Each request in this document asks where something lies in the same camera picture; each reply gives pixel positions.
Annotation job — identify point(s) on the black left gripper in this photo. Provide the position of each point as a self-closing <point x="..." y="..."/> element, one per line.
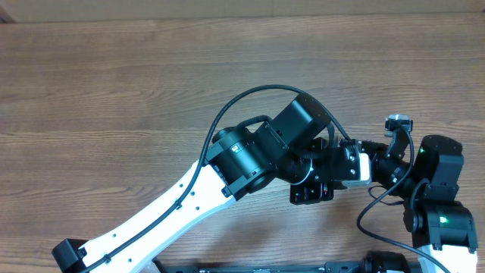
<point x="315" y="191"/>

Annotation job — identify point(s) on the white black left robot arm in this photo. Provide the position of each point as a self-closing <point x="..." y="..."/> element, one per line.
<point x="234" y="162"/>

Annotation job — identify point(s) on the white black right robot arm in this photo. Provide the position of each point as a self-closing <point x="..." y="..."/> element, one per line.
<point x="442" y="230"/>

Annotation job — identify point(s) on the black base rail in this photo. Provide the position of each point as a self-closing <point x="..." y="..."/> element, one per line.
<point x="372" y="262"/>

